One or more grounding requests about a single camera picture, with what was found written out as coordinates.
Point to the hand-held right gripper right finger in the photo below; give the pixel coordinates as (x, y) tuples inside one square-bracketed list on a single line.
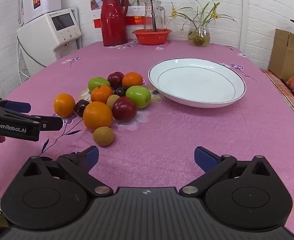
[(204, 158)]

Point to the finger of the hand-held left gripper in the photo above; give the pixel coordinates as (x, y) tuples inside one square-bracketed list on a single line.
[(51, 124), (19, 107)]

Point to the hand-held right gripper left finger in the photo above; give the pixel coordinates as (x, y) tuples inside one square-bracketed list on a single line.
[(94, 155)]

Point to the dark purple plum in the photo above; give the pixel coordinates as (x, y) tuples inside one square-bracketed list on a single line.
[(121, 91), (81, 108)]

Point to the large smooth orange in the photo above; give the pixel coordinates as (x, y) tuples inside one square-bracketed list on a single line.
[(97, 115)]

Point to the red apple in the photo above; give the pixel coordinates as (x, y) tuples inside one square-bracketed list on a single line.
[(115, 79), (124, 109)]

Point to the mandarin with green stem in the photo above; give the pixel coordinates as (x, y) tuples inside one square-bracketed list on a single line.
[(101, 95)]

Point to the green apple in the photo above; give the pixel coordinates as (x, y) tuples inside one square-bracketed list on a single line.
[(98, 83), (138, 97)]

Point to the white plate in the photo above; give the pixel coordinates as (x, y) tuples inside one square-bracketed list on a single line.
[(197, 85)]

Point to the rough-skinned tangerine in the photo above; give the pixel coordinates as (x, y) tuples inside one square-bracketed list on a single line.
[(132, 79)]

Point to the pink floral tablecloth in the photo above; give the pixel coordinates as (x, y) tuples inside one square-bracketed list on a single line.
[(162, 135)]

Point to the white appliance with screen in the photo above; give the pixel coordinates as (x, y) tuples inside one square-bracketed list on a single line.
[(39, 42)]

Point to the red plaid cloth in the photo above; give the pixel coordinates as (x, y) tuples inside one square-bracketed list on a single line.
[(284, 92)]

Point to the red thermos jug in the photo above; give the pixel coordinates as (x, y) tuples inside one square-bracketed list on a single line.
[(113, 22)]

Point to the glass vase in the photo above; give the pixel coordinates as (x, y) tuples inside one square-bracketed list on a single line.
[(199, 36)]

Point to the red plastic basin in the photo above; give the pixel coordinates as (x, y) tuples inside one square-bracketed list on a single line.
[(152, 38)]

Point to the cardboard box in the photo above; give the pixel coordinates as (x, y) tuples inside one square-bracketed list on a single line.
[(284, 52)]

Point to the green yellow-flowered plant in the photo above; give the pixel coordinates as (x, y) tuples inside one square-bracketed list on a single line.
[(204, 17)]

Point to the dark stirring rod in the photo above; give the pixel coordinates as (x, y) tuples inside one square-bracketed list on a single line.
[(153, 17)]

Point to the glass pitcher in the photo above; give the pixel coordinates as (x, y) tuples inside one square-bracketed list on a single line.
[(160, 17)]

